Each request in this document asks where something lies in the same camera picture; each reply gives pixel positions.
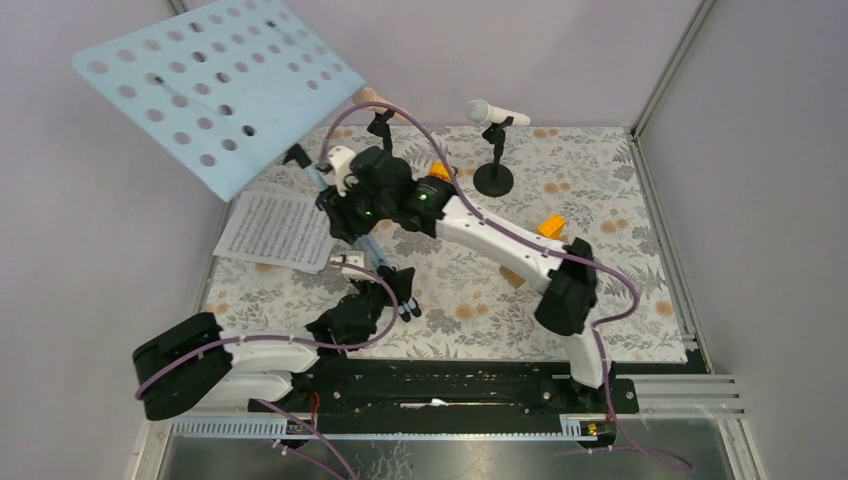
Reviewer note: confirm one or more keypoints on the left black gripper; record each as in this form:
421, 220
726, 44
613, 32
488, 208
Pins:
401, 282

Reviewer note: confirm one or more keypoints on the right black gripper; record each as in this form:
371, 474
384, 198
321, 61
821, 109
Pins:
336, 208

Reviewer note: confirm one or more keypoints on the sheet music page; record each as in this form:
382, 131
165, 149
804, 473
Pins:
278, 229

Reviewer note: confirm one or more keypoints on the pink toy microphone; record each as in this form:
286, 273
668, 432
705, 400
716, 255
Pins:
375, 102

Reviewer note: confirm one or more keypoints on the yellow toy block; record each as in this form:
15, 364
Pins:
553, 227

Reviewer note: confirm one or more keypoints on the white toy microphone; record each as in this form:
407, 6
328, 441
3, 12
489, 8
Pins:
480, 111

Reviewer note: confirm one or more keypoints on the light blue music stand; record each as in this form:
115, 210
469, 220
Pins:
225, 88

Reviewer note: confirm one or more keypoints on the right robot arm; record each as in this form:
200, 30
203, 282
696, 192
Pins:
373, 185

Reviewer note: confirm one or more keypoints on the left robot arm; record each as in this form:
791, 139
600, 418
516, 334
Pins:
198, 363

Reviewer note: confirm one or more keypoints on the blue yellow toy figure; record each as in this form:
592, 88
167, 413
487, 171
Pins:
440, 171

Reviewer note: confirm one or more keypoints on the tan wooden block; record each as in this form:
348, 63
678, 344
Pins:
514, 280

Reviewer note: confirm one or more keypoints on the floral table mat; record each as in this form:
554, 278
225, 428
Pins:
469, 310

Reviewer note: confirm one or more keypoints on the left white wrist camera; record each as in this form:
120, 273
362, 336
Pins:
352, 265

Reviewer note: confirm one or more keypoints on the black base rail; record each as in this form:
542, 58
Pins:
447, 397

